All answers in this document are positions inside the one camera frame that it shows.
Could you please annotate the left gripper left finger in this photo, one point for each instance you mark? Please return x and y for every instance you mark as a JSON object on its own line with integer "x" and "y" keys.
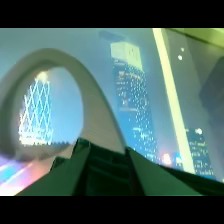
{"x": 61, "y": 180}

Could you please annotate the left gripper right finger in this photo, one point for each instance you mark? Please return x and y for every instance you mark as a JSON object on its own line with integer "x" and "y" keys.
{"x": 156, "y": 181}

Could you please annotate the dark blue jeans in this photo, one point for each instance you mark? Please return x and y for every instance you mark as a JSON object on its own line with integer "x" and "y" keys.
{"x": 106, "y": 173}

